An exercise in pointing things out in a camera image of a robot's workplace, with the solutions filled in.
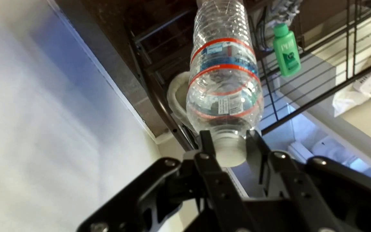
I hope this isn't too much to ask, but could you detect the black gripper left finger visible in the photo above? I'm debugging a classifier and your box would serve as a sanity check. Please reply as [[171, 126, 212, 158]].
[[77, 128, 247, 232]]

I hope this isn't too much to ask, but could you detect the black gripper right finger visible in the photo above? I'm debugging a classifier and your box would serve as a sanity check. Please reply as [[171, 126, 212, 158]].
[[246, 128, 371, 232]]

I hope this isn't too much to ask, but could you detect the clear plastic water bottle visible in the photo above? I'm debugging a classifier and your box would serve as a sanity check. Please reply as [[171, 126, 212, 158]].
[[184, 0, 265, 168]]

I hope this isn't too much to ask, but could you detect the black metal shelf rack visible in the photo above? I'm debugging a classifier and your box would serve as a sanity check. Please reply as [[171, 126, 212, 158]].
[[129, 0, 371, 152]]

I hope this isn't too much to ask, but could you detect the small green bottle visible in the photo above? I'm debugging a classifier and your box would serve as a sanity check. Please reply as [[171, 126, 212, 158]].
[[272, 23, 303, 78]]

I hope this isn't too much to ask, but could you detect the white crumpled cloth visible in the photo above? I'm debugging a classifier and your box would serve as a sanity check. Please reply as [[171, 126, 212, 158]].
[[331, 72, 371, 118]]

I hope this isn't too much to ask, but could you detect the grey blue running sneaker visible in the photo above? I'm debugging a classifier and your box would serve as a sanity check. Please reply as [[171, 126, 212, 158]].
[[257, 0, 303, 26]]

